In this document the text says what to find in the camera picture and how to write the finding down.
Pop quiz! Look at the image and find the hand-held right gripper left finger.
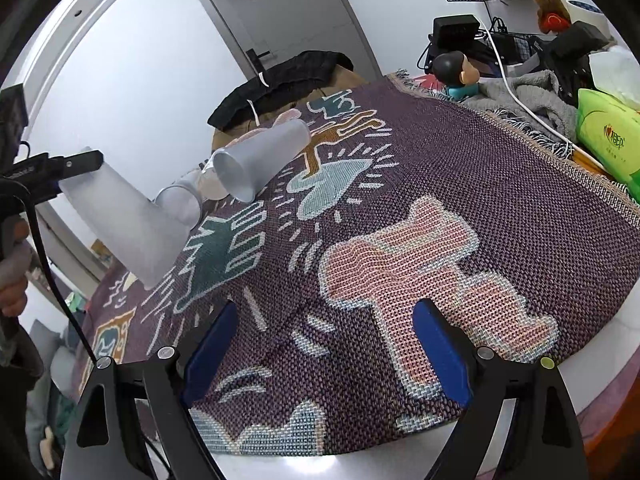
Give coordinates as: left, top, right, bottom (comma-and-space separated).
60, 300, 238, 480

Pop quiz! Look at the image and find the printed woven blanket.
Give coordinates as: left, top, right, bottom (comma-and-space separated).
75, 74, 640, 457

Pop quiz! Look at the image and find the black router box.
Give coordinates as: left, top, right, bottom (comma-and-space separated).
428, 15, 484, 49

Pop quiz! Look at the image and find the grey towel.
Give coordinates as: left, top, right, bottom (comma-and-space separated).
465, 67, 582, 147

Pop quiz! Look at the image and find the frosted plastic cup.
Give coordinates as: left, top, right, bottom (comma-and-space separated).
212, 119, 312, 204
59, 147, 192, 289

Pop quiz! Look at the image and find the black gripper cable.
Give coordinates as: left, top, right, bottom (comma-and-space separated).
17, 142, 101, 366

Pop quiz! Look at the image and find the white strap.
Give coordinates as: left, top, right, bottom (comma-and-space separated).
247, 72, 272, 129

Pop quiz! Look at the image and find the grey door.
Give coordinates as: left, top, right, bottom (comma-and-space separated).
182, 0, 385, 111

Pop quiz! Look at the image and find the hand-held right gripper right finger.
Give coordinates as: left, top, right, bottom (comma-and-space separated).
411, 297, 588, 480

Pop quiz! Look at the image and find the black door handle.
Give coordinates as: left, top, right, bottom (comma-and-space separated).
246, 47, 277, 75

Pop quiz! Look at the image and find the black jacket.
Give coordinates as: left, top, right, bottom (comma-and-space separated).
207, 51, 354, 131

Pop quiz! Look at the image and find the black bag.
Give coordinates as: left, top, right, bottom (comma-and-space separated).
542, 20, 614, 107

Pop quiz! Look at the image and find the white cable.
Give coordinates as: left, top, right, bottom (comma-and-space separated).
477, 19, 607, 172

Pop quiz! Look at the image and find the clear plastic cup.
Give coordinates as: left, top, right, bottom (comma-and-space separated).
155, 170, 207, 227

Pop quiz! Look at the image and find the person's left hand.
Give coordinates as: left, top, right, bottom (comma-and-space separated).
0, 217, 32, 318

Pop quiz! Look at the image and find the grey blue cushion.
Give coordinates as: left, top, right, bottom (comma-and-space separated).
24, 319, 82, 477

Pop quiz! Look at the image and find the black-haired toy figurine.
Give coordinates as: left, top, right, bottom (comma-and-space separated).
431, 51, 484, 102

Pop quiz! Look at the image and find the brown plush toy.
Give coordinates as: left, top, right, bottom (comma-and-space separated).
532, 0, 574, 36

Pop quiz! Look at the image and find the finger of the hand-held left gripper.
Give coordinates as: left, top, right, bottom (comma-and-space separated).
50, 147, 104, 182

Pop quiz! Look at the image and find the green tissue packet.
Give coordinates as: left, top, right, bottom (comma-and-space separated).
575, 87, 640, 197

